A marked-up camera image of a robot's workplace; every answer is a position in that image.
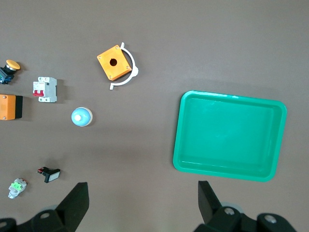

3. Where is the brown table cover sheet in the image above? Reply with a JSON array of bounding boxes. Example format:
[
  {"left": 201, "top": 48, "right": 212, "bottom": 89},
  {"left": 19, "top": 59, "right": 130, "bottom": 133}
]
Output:
[{"left": 0, "top": 0, "right": 309, "bottom": 232}]

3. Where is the orange button box with hole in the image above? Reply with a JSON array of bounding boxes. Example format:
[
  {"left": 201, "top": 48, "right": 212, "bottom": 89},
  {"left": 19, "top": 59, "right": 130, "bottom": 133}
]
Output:
[
  {"left": 97, "top": 44, "right": 133, "bottom": 82},
  {"left": 0, "top": 94, "right": 24, "bottom": 121}
]

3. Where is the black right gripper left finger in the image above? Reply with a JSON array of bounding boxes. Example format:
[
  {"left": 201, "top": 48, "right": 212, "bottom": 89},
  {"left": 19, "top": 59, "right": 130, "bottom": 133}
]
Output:
[{"left": 0, "top": 181, "right": 90, "bottom": 232}]

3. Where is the green white push button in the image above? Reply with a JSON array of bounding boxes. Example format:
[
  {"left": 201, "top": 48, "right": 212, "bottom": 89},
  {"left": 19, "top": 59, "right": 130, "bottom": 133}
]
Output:
[{"left": 8, "top": 178, "right": 28, "bottom": 200}]

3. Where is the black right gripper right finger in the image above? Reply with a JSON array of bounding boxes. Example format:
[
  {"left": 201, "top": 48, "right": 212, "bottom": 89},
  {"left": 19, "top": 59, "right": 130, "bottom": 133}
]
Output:
[{"left": 193, "top": 180, "right": 297, "bottom": 232}]

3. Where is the blue dome buzzer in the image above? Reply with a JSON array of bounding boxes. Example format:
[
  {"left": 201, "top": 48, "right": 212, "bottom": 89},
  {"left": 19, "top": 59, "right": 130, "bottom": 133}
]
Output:
[{"left": 70, "top": 107, "right": 94, "bottom": 128}]

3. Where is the green plastic tray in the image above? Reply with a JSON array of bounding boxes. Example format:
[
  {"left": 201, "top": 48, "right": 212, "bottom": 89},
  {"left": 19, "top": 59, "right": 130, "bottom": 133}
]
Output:
[{"left": 172, "top": 90, "right": 288, "bottom": 183}]

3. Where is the yellow mushroom push button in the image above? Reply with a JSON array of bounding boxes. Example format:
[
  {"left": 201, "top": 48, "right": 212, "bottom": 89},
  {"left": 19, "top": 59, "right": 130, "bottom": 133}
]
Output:
[{"left": 0, "top": 59, "right": 21, "bottom": 85}]

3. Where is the black rectangular indicator switch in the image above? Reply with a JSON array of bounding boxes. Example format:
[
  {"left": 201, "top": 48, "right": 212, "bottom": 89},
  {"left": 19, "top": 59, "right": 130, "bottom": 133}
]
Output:
[{"left": 36, "top": 166, "right": 61, "bottom": 184}]

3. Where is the white circuit breaker red switch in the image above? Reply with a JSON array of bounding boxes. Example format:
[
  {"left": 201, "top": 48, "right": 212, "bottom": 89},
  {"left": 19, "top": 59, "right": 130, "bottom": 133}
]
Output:
[{"left": 32, "top": 76, "right": 58, "bottom": 103}]

